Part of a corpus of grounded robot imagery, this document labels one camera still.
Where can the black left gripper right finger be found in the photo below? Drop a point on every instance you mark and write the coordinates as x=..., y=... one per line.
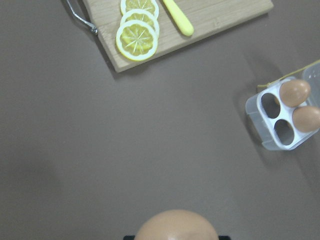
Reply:
x=223, y=237

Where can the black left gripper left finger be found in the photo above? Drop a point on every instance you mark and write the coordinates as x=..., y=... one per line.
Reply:
x=129, y=237

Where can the brown egg from bowl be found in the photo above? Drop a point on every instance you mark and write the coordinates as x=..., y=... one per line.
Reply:
x=177, y=224

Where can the clear plastic egg box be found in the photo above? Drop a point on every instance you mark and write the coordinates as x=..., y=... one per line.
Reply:
x=273, y=120

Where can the brown egg rear slot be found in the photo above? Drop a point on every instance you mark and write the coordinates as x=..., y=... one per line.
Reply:
x=306, y=119

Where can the brown egg slot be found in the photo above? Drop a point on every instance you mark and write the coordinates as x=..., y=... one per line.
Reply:
x=306, y=119
x=294, y=92

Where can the brown egg front slot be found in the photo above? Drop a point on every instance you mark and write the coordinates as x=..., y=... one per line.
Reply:
x=294, y=92

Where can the lemon slice top of row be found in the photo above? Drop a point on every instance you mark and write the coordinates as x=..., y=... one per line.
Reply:
x=136, y=40

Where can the lemon slice of row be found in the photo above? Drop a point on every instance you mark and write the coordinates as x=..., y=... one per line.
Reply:
x=141, y=15
x=136, y=40

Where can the yellow plastic knife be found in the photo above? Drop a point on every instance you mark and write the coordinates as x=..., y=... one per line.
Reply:
x=181, y=20

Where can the wooden cutting board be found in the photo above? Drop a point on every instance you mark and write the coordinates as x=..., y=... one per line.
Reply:
x=208, y=17

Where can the lemon slice middle of row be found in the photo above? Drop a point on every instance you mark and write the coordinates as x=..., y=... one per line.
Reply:
x=141, y=15

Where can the lemon slice end of row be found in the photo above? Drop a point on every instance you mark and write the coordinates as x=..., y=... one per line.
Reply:
x=150, y=6

